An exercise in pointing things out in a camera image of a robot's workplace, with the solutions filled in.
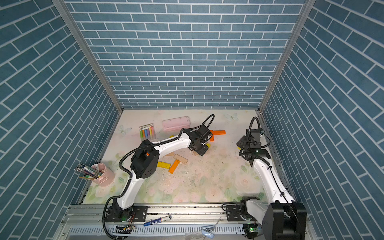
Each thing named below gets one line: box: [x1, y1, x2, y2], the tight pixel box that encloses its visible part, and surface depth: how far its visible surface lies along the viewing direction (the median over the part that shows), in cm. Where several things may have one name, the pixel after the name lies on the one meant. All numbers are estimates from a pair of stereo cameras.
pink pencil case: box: [162, 116, 191, 132], surface depth 112 cm
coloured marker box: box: [139, 123, 156, 141], surface depth 107 cm
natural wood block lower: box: [173, 153, 189, 165], surface depth 95 cm
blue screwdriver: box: [143, 215, 172, 227], surface depth 72 cm
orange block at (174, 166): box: [168, 159, 181, 174], surface depth 92 cm
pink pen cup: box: [89, 162, 115, 187], surface depth 81 cm
